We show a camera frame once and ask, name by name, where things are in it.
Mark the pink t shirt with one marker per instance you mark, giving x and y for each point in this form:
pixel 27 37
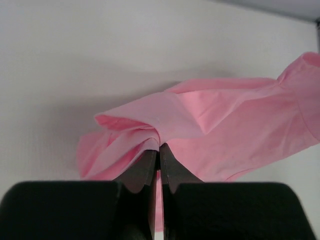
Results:
pixel 218 128

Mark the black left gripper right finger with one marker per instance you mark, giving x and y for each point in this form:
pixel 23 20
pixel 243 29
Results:
pixel 197 210

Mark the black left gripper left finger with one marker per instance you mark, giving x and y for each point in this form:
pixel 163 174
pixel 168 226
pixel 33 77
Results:
pixel 119 209

